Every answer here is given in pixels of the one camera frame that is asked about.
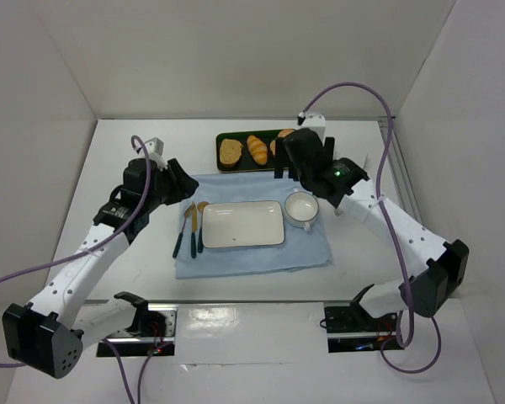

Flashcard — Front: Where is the white bowl with handles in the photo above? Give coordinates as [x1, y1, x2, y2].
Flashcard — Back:
[284, 189, 320, 232]

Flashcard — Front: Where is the small bread slice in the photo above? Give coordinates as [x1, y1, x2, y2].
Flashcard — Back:
[269, 139, 277, 157]

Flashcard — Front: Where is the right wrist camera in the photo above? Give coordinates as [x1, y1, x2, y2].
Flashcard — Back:
[297, 112, 326, 140]

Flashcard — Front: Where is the orange sugared donut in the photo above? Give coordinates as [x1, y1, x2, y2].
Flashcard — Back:
[277, 129, 295, 138]

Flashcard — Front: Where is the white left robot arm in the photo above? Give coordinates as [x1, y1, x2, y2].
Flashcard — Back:
[2, 158, 199, 379]

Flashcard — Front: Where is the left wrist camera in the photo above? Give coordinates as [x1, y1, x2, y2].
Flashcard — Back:
[144, 137, 164, 159]

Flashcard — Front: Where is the white rectangular plate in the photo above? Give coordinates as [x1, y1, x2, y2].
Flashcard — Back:
[202, 200, 285, 249]

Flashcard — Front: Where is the gold knife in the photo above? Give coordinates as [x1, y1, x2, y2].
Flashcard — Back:
[190, 202, 198, 258]

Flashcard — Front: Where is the striped bread roll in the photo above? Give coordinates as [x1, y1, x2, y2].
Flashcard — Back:
[247, 135, 268, 166]

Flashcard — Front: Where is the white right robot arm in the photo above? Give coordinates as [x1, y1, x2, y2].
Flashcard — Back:
[275, 128, 469, 318]

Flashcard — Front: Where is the dark green tray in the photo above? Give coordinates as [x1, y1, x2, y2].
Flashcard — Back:
[215, 129, 284, 173]

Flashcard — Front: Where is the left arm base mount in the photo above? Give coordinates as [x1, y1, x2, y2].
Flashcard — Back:
[107, 303, 178, 358]

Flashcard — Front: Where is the aluminium rail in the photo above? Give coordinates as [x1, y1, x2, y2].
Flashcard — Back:
[382, 130, 422, 223]

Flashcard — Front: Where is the gold spoon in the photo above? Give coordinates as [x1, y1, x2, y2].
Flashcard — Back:
[197, 201, 209, 253]

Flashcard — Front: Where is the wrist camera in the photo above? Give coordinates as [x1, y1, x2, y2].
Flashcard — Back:
[297, 112, 326, 140]
[144, 137, 164, 159]

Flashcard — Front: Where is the large bread slice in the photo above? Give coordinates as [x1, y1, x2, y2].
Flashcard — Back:
[219, 139, 243, 168]

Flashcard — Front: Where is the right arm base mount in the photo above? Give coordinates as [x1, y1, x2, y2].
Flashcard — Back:
[319, 303, 403, 354]

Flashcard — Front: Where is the light blue cloth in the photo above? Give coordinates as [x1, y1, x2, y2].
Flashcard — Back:
[174, 171, 332, 279]

